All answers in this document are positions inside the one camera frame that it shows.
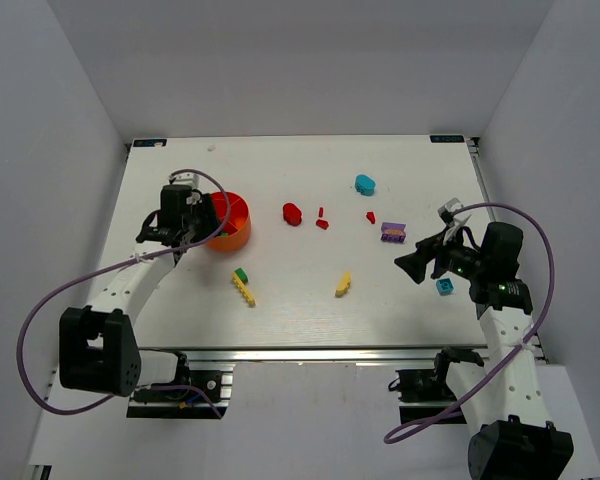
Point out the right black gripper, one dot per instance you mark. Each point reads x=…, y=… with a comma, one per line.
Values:
x=434, y=259

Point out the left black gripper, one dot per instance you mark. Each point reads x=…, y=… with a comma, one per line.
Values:
x=200, y=220

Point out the green lego brick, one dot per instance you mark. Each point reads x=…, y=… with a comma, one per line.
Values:
x=241, y=274

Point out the long yellow lego plate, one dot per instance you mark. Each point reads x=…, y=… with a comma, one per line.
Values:
x=244, y=291

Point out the red rounded lego brick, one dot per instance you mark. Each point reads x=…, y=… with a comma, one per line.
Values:
x=292, y=214

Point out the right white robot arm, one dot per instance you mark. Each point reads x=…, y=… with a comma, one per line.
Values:
x=512, y=433

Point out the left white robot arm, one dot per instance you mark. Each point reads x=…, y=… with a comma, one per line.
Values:
x=97, y=345

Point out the orange round divided container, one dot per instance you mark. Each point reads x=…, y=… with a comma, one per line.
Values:
x=237, y=230

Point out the blue square lego brick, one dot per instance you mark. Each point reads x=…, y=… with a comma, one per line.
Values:
x=444, y=286

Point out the purple lego plate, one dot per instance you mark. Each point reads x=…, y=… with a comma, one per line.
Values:
x=393, y=232

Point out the cyan rounded lego brick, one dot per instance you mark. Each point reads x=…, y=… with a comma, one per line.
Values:
x=364, y=185

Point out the red lego slope piece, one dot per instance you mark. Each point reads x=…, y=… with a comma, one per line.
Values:
x=322, y=223

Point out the left blue corner label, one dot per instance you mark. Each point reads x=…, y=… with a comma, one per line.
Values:
x=149, y=143

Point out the blue corner label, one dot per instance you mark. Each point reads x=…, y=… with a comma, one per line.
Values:
x=446, y=139
x=149, y=143

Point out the right blue corner label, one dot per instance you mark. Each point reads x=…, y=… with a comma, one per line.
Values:
x=446, y=139

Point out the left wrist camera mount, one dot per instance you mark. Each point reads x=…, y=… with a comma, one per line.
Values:
x=187, y=178

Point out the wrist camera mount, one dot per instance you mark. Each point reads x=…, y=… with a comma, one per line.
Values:
x=187, y=178
x=447, y=211

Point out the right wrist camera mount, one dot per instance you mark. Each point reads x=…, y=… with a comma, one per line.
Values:
x=447, y=211

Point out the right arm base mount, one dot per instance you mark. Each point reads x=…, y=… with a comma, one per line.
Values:
x=424, y=392

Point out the aluminium table front rail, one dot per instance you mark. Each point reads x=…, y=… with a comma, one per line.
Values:
x=309, y=355

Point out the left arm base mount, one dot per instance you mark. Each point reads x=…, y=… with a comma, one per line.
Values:
x=204, y=392

